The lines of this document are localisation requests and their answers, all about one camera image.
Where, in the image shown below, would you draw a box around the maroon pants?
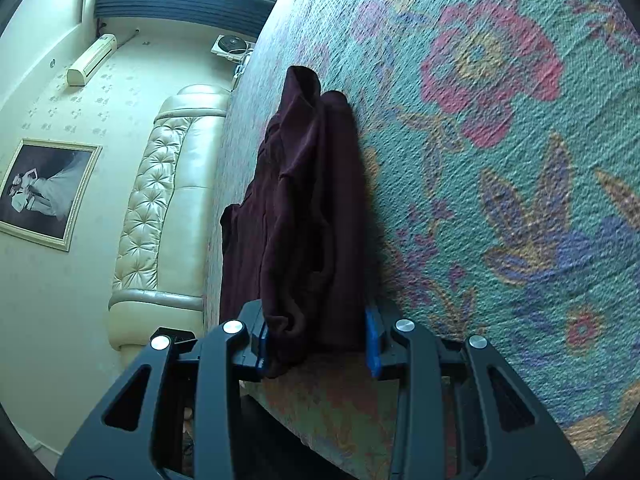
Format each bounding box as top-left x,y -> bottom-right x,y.
219,65 -> 386,378

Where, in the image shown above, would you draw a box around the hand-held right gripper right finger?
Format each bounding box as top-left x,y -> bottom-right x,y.
365,305 -> 586,480

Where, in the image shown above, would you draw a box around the white fan unit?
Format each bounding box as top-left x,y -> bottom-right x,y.
211,34 -> 255,63

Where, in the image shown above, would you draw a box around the white air conditioner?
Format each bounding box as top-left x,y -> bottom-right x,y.
66,34 -> 118,87

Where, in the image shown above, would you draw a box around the framed wall picture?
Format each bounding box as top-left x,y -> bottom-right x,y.
0,137 -> 103,252

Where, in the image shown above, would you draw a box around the floral teal blanket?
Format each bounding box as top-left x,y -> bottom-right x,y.
202,0 -> 640,480

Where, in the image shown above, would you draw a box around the cream tufted headboard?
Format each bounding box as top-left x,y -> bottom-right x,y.
107,85 -> 233,353

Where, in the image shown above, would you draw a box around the blue curtain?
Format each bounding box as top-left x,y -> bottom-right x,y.
95,0 -> 276,41

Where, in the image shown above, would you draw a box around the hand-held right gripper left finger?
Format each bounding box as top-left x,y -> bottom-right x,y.
55,300 -> 271,480

